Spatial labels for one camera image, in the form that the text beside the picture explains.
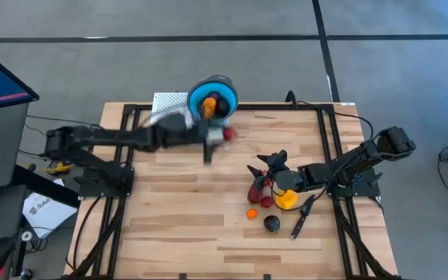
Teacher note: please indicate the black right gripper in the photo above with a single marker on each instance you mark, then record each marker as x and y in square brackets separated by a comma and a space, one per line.
[288, 179]

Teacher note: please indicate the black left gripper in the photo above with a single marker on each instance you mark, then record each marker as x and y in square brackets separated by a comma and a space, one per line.
[207, 153]

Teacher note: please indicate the small red round fruit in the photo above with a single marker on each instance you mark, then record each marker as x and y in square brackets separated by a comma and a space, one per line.
[230, 134]
[267, 202]

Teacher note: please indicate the dark red pepper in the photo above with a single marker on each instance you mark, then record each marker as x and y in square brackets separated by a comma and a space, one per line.
[254, 196]

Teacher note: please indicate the dark purple fruit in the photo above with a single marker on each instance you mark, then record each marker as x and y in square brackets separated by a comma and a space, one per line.
[223, 108]

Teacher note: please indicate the orange elongated fruit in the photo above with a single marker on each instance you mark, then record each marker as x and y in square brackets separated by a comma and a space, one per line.
[209, 108]

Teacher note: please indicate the yellow fruit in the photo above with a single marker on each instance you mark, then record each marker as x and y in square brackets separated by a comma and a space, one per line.
[286, 200]

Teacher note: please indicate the small orange round fruit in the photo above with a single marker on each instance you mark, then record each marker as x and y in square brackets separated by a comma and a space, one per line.
[252, 213]

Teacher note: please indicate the blue collapsible bowl grey rim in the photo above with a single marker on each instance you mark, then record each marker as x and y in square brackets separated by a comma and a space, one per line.
[194, 97]

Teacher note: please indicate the dark avocado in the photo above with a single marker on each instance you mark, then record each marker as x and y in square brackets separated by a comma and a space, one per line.
[271, 223]

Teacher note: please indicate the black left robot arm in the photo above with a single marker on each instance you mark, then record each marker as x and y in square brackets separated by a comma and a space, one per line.
[111, 138]

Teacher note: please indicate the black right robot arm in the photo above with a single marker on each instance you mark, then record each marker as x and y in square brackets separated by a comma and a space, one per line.
[344, 163]

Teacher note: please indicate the black stick-shaped tool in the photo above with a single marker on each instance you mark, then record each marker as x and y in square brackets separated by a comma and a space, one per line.
[303, 218]

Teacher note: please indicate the white perforated metal riser shelf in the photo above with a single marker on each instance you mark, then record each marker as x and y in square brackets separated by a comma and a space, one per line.
[167, 105]

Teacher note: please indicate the yellow connector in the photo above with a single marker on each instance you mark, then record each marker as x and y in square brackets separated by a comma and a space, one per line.
[58, 168]

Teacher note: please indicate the white paper sheet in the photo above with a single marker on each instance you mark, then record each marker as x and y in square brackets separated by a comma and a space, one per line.
[47, 214]

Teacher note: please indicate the black aluminium rig frame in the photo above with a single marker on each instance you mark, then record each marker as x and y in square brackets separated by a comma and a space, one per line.
[322, 124]

